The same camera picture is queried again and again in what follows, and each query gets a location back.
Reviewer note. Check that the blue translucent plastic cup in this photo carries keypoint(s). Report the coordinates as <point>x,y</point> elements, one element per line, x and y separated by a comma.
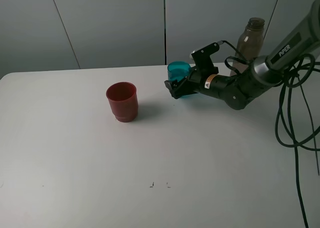
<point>178,70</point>

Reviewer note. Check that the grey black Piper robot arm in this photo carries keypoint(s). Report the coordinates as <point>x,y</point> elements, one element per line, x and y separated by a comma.
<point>263,72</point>

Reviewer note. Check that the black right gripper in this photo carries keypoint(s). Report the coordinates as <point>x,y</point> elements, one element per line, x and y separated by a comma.
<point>213,85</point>

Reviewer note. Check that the red plastic cup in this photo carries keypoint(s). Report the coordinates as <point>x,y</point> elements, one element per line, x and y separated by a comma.
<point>123,101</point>

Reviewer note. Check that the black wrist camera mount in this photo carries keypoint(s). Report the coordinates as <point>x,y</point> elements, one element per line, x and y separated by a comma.
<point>202,59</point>

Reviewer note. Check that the clear brownish plastic bottle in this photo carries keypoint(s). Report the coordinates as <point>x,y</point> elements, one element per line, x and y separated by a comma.
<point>251,40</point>

